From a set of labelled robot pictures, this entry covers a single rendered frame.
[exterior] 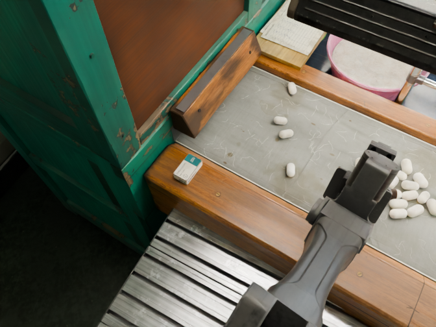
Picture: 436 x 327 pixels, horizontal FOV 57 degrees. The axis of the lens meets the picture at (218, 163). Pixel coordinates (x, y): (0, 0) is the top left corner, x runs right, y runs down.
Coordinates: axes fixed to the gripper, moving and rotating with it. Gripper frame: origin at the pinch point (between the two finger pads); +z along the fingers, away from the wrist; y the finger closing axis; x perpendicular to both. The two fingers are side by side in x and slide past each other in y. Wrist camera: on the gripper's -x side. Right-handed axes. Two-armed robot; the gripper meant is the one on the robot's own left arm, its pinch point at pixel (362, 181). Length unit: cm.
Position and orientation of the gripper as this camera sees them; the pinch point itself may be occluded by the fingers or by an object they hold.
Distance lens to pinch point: 84.3
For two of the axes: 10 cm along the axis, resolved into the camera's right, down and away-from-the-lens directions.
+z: 4.3, -2.4, 8.7
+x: -3.3, 8.6, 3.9
